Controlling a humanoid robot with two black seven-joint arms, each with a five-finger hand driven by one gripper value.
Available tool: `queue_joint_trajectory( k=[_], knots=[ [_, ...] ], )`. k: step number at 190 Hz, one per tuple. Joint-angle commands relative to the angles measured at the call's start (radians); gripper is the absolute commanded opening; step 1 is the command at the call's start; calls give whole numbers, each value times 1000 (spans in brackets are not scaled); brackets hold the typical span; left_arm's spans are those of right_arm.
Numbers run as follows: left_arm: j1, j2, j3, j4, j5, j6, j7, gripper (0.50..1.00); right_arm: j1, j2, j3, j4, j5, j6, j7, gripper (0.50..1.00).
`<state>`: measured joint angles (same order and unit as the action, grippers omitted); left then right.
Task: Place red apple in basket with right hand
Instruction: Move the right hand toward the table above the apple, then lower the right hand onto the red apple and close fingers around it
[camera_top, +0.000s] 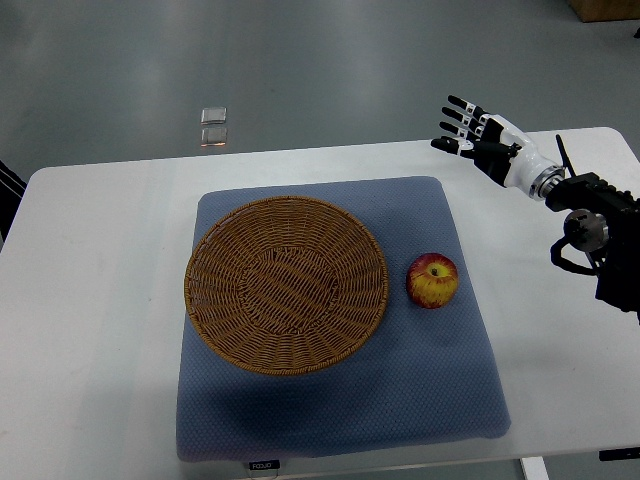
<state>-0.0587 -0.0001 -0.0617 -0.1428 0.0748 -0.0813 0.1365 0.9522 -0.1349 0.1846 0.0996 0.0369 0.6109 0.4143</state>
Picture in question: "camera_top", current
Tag cardboard box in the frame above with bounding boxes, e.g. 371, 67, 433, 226
568, 0, 639, 23

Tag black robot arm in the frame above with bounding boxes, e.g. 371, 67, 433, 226
545, 136, 639, 313

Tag brown wicker basket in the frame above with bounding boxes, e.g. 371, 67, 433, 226
184, 196, 389, 376

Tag red yellow apple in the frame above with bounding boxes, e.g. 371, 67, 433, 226
405, 252, 459, 309

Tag white table leg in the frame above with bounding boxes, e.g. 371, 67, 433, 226
520, 456, 550, 480

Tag black striped object at left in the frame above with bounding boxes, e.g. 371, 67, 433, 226
0, 162, 27, 241

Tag blue grey fabric mat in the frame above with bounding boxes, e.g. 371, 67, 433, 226
176, 176, 511, 462

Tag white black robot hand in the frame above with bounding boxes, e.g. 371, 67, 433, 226
431, 95, 565, 201

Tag black table bracket right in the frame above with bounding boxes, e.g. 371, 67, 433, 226
599, 448, 640, 462

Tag upper metal floor plate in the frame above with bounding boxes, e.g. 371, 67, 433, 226
200, 106, 227, 125

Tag black table label tag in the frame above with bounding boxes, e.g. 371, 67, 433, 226
248, 460, 281, 471

